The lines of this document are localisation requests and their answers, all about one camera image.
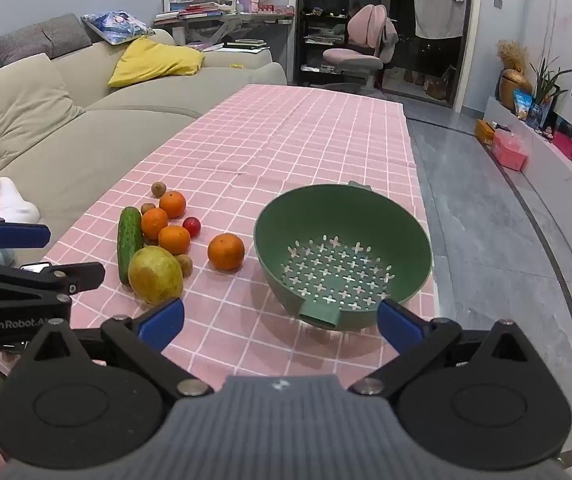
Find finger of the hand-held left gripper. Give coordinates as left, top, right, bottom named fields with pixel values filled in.
left=0, top=205, right=52, bottom=251
left=0, top=259, right=107, bottom=307

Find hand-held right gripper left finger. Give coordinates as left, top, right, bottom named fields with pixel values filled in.
left=16, top=297, right=214, bottom=398

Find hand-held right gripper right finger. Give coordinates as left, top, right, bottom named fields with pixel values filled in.
left=348, top=297, right=554, bottom=398

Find person's white sock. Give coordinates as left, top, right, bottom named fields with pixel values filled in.
left=0, top=176, right=41, bottom=223

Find yellow-green mango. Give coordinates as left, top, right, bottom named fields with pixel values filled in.
left=127, top=245, right=184, bottom=307

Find green cucumber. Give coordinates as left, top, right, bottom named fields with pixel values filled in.
left=117, top=206, right=144, bottom=286

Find orange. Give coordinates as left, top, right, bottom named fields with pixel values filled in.
left=207, top=233, right=245, bottom=271
left=158, top=225, right=192, bottom=256
left=141, top=207, right=169, bottom=241
left=159, top=190, right=187, bottom=219

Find green plastic colander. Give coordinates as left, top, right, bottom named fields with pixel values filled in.
left=253, top=181, right=433, bottom=332

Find beige sofa cushion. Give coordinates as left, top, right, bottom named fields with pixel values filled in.
left=0, top=52, right=87, bottom=171

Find beige sofa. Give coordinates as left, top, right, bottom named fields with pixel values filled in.
left=0, top=27, right=288, bottom=271

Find pink checked tablecloth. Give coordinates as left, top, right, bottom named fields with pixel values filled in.
left=0, top=84, right=439, bottom=411

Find grey cushion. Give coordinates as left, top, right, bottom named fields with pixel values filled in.
left=0, top=13, right=92, bottom=66

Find grey television cabinet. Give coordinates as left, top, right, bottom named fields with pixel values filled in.
left=483, top=95, right=572, bottom=321

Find pink tissue box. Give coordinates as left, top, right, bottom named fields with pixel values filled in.
left=491, top=130, right=529, bottom=172

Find orange box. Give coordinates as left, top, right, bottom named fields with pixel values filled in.
left=475, top=119, right=498, bottom=147

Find yellow pillow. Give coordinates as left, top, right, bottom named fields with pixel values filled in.
left=107, top=37, right=206, bottom=88

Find blue patterned pillow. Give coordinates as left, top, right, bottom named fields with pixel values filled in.
left=81, top=10, right=156, bottom=46

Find dark pink box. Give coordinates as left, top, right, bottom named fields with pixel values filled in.
left=551, top=132, right=572, bottom=163

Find blue snack bag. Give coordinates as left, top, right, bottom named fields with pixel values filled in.
left=512, top=89, right=535, bottom=121

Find gold vase with dried grass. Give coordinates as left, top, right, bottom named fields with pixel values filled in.
left=496, top=40, right=534, bottom=111

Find pink office chair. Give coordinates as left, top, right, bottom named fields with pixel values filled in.
left=322, top=4, right=399, bottom=98

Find green potted plant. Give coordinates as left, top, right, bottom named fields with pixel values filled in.
left=530, top=57, right=572, bottom=107

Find books on sofa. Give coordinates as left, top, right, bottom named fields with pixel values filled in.
left=223, top=38, right=271, bottom=52

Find cluttered desk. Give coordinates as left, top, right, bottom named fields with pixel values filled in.
left=153, top=4, right=295, bottom=56

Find black shelf unit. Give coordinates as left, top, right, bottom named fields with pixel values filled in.
left=298, top=0, right=353, bottom=86

